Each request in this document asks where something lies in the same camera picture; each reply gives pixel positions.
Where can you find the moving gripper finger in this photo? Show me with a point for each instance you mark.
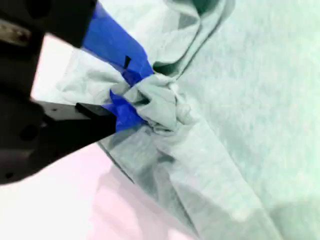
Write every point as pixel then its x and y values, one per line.
pixel 112 42

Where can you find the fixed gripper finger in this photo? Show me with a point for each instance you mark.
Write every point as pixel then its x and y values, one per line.
pixel 120 117

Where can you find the pale green T-shirt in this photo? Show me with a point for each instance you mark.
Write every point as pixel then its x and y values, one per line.
pixel 250 100

